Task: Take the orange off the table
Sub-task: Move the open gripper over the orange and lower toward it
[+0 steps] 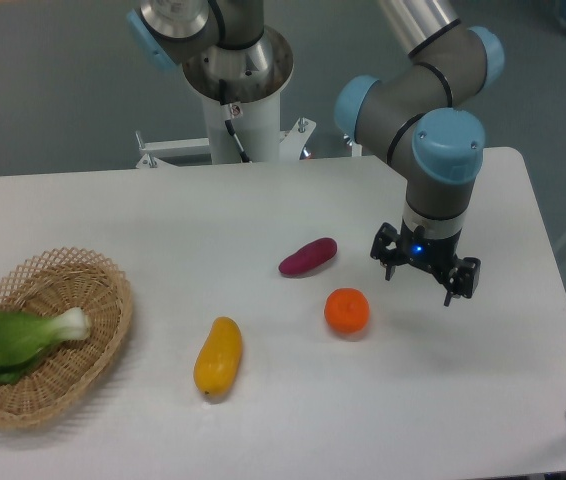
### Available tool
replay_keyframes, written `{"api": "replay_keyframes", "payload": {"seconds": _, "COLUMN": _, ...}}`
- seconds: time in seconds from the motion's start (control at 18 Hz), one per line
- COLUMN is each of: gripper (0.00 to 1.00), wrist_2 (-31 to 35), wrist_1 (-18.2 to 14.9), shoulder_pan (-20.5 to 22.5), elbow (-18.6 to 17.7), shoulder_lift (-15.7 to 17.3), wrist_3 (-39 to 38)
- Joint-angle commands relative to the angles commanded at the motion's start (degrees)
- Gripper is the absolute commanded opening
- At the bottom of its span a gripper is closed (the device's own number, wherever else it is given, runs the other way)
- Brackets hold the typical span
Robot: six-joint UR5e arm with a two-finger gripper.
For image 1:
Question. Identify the woven wicker basket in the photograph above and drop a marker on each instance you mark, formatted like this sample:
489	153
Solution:
48	285

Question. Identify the yellow mango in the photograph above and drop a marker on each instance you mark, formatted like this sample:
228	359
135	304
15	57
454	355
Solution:
218	361

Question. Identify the orange fruit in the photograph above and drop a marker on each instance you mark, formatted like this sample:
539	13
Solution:
347	311

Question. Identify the green bok choy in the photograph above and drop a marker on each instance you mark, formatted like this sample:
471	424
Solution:
26	339

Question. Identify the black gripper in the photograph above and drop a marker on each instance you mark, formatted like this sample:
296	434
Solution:
437	257

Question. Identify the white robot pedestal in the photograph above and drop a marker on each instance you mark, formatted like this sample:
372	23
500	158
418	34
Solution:
240	94

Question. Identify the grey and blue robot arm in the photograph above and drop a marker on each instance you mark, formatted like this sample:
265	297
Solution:
414	123

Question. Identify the purple sweet potato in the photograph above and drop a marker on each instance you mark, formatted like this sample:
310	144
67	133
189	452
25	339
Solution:
309	257

